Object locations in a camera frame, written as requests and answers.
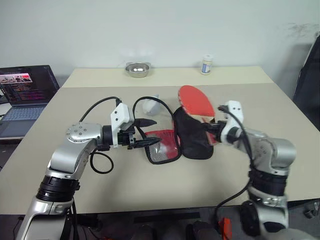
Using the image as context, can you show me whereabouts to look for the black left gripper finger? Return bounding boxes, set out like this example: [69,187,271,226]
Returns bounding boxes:
[134,117,158,128]
[132,136,162,149]

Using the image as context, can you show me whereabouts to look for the red table tennis paddle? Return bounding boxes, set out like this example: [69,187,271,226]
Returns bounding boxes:
[177,85,218,126]

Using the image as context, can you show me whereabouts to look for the orange object under table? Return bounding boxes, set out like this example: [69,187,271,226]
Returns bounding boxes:
[217,216,232,240]

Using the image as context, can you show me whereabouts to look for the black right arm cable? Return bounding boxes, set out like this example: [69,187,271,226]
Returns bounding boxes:
[215,104,255,226]

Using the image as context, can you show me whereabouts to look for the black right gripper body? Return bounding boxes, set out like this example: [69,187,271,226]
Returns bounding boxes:
[211,120,228,144]

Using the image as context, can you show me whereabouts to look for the black and red paddle case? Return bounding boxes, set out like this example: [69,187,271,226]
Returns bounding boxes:
[131,96,219,166]

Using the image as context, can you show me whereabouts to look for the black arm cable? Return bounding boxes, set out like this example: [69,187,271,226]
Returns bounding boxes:
[79,96,123,174]
[215,104,255,226]

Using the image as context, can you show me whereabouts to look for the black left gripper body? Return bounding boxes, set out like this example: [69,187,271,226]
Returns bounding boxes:
[117,125,138,151]

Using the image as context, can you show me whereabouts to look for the open grey laptop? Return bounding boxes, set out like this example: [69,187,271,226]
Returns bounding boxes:
[0,64,61,140]

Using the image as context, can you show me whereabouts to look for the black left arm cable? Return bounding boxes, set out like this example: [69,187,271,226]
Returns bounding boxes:
[79,96,123,174]

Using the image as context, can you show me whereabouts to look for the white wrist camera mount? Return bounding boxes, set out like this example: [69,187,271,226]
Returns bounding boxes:
[219,100,243,144]
[110,100,135,149]

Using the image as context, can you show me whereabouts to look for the stainless steel bowl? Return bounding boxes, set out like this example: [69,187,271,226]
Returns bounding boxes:
[124,61,153,79]

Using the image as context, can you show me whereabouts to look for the black office chair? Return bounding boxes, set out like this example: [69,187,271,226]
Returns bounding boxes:
[292,34,320,116]

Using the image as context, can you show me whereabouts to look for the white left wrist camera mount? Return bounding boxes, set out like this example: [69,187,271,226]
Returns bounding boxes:
[110,100,135,149]

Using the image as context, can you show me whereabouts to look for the white bottle with blue label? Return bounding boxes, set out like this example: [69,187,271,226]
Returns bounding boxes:
[200,54,214,76]

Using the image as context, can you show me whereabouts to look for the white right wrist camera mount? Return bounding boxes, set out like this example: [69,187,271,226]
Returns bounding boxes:
[219,100,243,144]

